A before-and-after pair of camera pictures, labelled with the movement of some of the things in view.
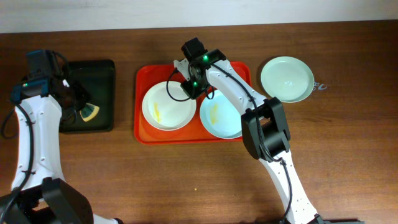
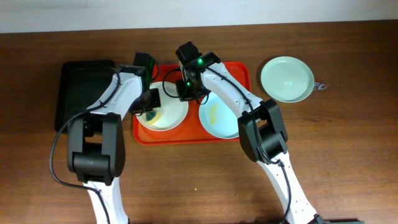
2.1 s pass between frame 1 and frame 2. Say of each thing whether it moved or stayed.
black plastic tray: stayed
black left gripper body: moved
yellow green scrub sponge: moved
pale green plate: stayed
